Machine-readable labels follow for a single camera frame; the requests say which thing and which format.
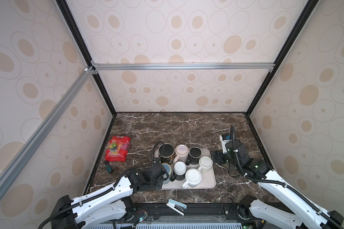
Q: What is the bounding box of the cream white mug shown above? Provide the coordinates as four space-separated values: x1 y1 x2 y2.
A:
198 156 213 174

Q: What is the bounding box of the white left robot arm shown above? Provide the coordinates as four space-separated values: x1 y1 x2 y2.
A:
38 162 168 229

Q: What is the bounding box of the blue butterfly mug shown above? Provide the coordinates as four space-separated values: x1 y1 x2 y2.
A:
162 163 172 185

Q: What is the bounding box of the light blue white stapler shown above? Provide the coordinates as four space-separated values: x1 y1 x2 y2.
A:
166 199 187 216

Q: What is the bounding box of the white ribbed mug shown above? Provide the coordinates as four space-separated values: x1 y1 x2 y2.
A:
182 169 202 189

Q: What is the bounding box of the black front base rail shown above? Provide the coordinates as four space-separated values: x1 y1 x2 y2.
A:
84 197 258 229

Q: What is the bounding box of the black and white mug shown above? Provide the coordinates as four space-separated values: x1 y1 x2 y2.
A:
170 161 187 182

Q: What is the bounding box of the red snack bag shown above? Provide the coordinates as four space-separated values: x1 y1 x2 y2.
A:
105 136 131 162

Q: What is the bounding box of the pink ceramic mug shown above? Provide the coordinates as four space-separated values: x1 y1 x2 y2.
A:
173 145 189 163

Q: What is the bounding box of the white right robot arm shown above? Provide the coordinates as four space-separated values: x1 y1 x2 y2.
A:
213 135 344 229

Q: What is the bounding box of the green handled screwdriver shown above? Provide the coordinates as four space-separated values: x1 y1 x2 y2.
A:
103 160 113 174

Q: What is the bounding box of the beige plastic tray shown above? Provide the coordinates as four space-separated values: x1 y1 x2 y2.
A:
161 148 216 189

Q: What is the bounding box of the small black mug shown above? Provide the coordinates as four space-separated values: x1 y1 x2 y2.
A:
185 147 202 166

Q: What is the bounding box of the black skull mug red inside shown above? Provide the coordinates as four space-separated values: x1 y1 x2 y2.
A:
154 143 175 164

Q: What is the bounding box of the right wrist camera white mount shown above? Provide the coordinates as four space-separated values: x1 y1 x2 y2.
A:
219 134 231 154

